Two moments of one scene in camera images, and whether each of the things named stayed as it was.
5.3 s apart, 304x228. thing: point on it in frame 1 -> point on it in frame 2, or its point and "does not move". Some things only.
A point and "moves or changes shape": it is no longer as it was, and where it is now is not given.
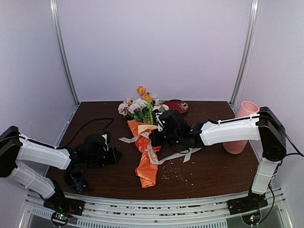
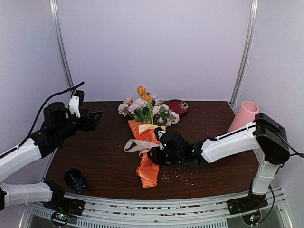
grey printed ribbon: (153, 155) moves or changes shape
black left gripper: (113, 159) -> (92, 124)
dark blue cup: (75, 179) does not move
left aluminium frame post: (54, 6) does not move
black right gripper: (156, 141) -> (156, 158)
